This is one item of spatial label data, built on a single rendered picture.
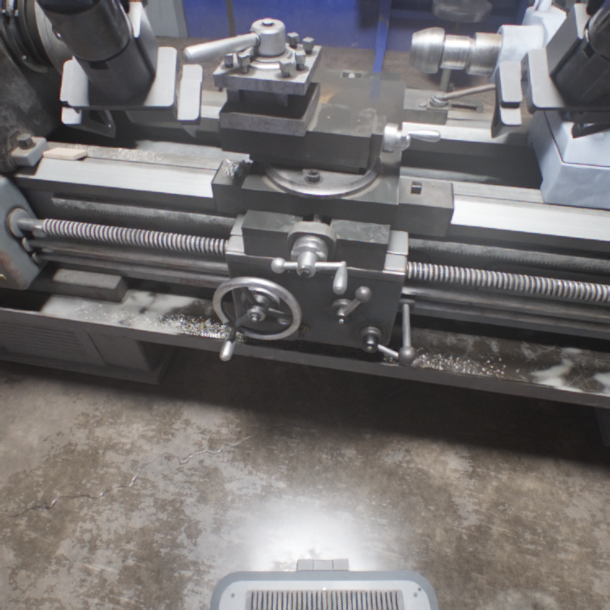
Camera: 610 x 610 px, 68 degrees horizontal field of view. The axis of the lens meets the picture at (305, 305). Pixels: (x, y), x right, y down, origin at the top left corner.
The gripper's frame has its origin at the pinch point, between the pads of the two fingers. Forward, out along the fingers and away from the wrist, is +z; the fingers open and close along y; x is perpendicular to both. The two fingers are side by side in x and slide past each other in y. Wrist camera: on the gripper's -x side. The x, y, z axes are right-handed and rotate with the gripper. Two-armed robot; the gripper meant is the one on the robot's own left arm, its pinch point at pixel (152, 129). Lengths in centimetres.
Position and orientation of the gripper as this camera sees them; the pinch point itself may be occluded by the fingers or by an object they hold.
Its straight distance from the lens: 59.9
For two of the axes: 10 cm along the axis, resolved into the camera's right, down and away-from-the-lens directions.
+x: 0.0, 9.8, -1.8
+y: -10.0, 0.0, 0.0
